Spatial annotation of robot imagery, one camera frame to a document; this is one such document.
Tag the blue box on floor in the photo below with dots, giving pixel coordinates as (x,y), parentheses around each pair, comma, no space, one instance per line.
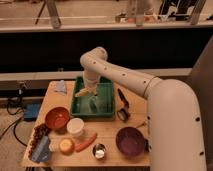
(31,112)

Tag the red-orange bowl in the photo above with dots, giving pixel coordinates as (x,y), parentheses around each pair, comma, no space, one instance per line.
(57,118)

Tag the white plastic cup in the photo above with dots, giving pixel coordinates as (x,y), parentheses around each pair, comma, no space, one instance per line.
(75,127)

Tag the small steel cup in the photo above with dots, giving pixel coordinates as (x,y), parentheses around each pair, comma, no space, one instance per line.
(99,151)

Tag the yellow round fruit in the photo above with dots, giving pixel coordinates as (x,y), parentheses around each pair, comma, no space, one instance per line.
(66,146)

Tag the yellow banana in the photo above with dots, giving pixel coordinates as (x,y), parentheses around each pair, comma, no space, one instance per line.
(85,91)

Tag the green plastic tray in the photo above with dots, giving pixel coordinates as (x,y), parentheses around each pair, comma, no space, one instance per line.
(92,106)

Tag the blue sponge cloth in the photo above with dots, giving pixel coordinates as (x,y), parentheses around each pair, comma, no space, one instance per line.
(42,151)

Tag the black handled brush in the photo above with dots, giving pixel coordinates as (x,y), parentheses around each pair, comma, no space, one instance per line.
(123,112)

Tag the purple bowl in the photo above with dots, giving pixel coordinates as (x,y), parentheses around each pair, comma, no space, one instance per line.
(130,142)

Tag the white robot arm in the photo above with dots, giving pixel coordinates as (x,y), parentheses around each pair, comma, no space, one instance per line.
(174,121)

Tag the dark red grapes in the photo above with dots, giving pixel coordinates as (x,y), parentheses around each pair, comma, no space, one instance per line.
(39,132)

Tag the wooden table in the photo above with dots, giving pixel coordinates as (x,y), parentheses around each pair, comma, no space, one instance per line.
(106,133)

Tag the orange carrot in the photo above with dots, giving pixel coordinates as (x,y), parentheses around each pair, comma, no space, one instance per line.
(84,142)

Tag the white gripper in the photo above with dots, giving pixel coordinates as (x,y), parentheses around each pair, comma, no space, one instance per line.
(91,85)

